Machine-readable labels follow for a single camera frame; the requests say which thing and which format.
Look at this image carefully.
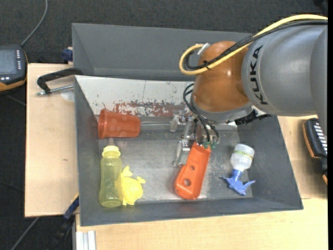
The pale wood board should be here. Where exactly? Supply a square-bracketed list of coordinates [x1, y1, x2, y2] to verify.
[24, 62, 80, 218]

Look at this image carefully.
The grey metal bin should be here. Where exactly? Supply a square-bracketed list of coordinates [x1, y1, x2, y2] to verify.
[71, 22, 304, 227]

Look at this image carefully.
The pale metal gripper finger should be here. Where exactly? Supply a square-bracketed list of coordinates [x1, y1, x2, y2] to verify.
[170, 114, 188, 133]
[172, 140, 191, 167]

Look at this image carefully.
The red plastic cup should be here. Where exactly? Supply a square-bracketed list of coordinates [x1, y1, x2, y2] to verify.
[97, 108, 142, 140]

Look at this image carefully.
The yellow toy fish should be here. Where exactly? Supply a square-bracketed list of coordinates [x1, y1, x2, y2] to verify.
[114, 165, 146, 206]

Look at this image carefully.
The black cylinder on white bracket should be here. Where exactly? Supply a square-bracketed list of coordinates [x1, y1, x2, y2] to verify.
[226, 109, 273, 127]

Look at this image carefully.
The yellow baby bottle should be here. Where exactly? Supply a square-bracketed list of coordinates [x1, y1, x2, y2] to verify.
[98, 137, 123, 208]

